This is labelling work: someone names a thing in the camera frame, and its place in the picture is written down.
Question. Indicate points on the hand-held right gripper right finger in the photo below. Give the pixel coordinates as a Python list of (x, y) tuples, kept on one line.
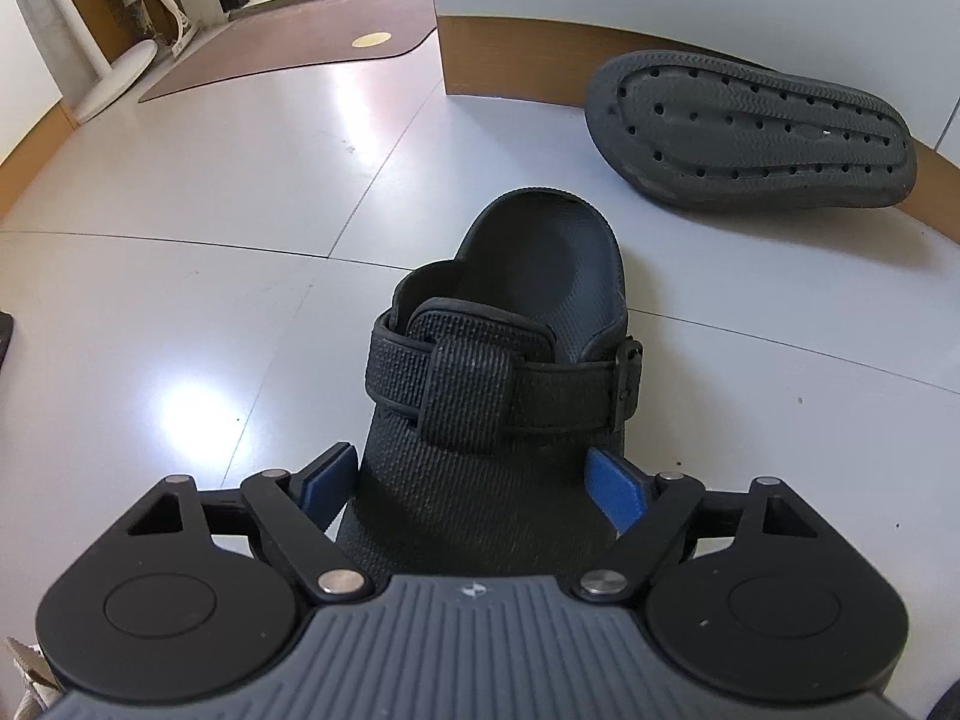
[(615, 487)]

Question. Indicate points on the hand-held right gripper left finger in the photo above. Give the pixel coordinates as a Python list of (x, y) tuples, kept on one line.
[(330, 484)]

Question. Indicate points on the dark grey buckle clog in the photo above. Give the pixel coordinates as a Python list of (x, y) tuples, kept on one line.
[(750, 135), (480, 480)]

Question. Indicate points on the brown doormat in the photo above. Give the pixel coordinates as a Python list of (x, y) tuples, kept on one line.
[(285, 37)]

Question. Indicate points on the white standing fan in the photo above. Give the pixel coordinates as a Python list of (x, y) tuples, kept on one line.
[(112, 82)]

